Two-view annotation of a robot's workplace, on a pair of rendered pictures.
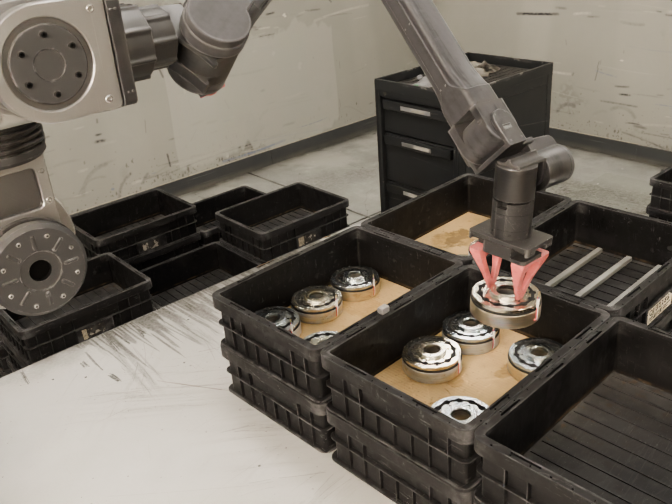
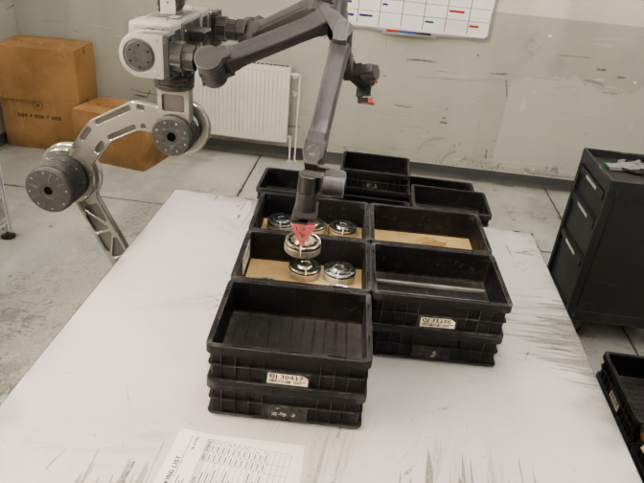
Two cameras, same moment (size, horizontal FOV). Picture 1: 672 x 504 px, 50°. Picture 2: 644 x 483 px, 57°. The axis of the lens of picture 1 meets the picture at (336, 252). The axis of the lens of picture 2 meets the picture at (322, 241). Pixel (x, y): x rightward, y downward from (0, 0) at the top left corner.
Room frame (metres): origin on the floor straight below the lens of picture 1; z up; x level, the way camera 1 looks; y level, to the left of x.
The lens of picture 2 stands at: (-0.10, -1.29, 1.84)
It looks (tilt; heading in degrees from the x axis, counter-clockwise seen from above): 29 degrees down; 43
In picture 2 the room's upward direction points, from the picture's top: 5 degrees clockwise
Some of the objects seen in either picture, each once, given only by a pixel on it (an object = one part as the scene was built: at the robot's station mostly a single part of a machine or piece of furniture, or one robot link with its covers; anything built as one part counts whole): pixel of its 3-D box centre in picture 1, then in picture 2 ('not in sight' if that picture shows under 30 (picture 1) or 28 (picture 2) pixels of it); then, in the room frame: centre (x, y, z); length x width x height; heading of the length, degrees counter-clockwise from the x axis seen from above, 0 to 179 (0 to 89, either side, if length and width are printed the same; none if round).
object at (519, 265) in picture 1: (514, 267); (303, 226); (0.93, -0.26, 1.08); 0.07 x 0.07 x 0.09; 41
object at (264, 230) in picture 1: (288, 261); (442, 237); (2.43, 0.18, 0.37); 0.40 x 0.30 x 0.45; 129
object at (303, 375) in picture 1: (341, 306); (310, 230); (1.22, 0.00, 0.87); 0.40 x 0.30 x 0.11; 132
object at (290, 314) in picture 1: (273, 320); (281, 219); (1.20, 0.13, 0.86); 0.10 x 0.10 x 0.01
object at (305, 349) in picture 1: (339, 283); (311, 218); (1.22, 0.00, 0.92); 0.40 x 0.30 x 0.02; 132
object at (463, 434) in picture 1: (467, 338); (304, 261); (1.00, -0.20, 0.92); 0.40 x 0.30 x 0.02; 132
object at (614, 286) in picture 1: (589, 275); (433, 288); (1.26, -0.50, 0.87); 0.40 x 0.30 x 0.11; 132
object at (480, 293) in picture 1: (506, 294); (303, 241); (0.94, -0.25, 1.03); 0.10 x 0.10 x 0.01
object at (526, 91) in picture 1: (463, 173); (629, 250); (2.99, -0.59, 0.45); 0.60 x 0.45 x 0.90; 129
